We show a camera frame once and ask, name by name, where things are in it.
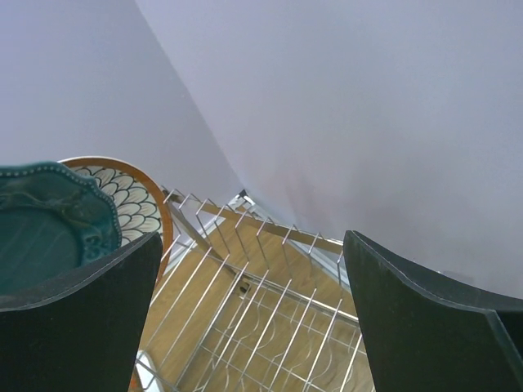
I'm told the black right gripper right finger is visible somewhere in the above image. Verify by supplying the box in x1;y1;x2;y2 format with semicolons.
343;230;522;391

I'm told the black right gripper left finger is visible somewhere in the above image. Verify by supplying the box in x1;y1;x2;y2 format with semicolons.
1;233;163;391

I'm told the large floral ceramic plate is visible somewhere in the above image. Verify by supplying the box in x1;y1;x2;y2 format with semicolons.
60;156;175;279

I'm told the teal scalloped plate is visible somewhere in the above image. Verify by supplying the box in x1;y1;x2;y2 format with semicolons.
1;161;122;296

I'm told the metal dish rack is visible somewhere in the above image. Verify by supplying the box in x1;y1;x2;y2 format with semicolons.
130;190;374;391

